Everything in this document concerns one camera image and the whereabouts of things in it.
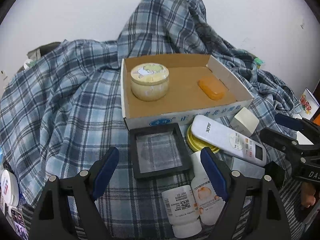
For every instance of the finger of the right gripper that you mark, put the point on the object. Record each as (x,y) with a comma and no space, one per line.
(281,142)
(303,125)

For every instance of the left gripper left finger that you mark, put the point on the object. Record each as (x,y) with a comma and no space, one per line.
(63,201)

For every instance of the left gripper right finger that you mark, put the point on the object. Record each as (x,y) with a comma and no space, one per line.
(266,218)

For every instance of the white charger cube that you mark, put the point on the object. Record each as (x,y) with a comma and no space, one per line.
(244,122)

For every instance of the translucent grey plastic box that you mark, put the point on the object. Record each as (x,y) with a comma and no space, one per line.
(247,169)

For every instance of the white AUX remote control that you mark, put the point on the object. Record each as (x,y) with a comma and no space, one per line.
(228,140)

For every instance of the white bottle orange label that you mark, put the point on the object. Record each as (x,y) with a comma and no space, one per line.
(208,202)

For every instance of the orange soap bar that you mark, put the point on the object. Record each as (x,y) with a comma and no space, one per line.
(212,87)

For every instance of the yellow round lid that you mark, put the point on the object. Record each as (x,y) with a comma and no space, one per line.
(197,144)

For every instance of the white pill bottle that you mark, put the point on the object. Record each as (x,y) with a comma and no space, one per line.
(182,211)

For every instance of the black square frame case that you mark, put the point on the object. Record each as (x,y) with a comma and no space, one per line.
(158,151)

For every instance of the round cream tin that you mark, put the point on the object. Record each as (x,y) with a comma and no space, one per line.
(149,81)

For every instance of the person right hand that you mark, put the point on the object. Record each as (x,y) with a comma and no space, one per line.
(307,195)

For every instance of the enamel mug floral print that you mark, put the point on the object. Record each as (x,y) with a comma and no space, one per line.
(309,104)

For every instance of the white round jar left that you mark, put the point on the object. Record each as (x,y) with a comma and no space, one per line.
(9,188)

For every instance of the blue plaid blanket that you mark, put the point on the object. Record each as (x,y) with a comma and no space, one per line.
(61,115)

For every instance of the cardboard yogurt box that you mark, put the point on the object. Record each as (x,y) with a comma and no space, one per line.
(185,98)

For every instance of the grey bag behind blanket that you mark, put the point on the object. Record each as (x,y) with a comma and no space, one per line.
(37,53)

